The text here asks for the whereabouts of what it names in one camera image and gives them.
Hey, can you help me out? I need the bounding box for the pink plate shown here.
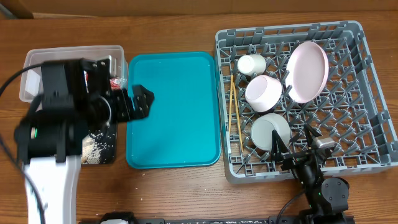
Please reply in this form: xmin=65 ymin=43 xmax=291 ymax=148
xmin=285 ymin=41 xmax=329 ymax=103

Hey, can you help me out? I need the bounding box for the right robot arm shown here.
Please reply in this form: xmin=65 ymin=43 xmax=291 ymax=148
xmin=271 ymin=124 xmax=355 ymax=224

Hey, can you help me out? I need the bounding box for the pink small bowl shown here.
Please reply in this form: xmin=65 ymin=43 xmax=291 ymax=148
xmin=245 ymin=75 xmax=282 ymax=113

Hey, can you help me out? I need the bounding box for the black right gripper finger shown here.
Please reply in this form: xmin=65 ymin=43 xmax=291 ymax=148
xmin=303 ymin=123 xmax=321 ymax=146
xmin=270 ymin=130 xmax=288 ymax=162

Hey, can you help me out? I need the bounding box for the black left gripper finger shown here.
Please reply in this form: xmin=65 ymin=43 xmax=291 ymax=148
xmin=113 ymin=88 xmax=131 ymax=122
xmin=132 ymin=85 xmax=155 ymax=119

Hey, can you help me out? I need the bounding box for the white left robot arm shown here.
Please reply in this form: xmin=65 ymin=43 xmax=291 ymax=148
xmin=14 ymin=58 xmax=155 ymax=223

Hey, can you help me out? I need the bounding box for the white cup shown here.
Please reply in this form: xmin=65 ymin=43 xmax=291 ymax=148
xmin=237 ymin=54 xmax=267 ymax=76

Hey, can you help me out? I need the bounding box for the teal plastic tray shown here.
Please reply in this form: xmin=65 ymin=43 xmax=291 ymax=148
xmin=126 ymin=52 xmax=221 ymax=169

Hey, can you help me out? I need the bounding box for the black tray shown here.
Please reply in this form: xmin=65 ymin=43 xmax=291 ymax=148
xmin=80 ymin=123 xmax=118 ymax=166

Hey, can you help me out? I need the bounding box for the clear plastic bin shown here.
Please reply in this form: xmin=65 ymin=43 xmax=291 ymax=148
xmin=19 ymin=45 xmax=129 ymax=103

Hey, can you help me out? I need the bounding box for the cooked white rice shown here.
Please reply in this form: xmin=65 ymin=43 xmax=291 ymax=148
xmin=80 ymin=130 xmax=114 ymax=165

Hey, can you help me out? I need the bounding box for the red sauce packet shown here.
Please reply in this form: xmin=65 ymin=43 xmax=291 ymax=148
xmin=109 ymin=78 xmax=123 ymax=90

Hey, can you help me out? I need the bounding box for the grey bowl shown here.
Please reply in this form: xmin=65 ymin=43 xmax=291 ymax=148
xmin=251 ymin=113 xmax=291 ymax=151

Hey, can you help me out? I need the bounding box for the grey dishwasher rack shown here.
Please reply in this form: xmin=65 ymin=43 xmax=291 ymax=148
xmin=215 ymin=21 xmax=397 ymax=184

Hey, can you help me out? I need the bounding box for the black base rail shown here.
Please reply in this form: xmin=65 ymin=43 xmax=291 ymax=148
xmin=77 ymin=212 xmax=355 ymax=224

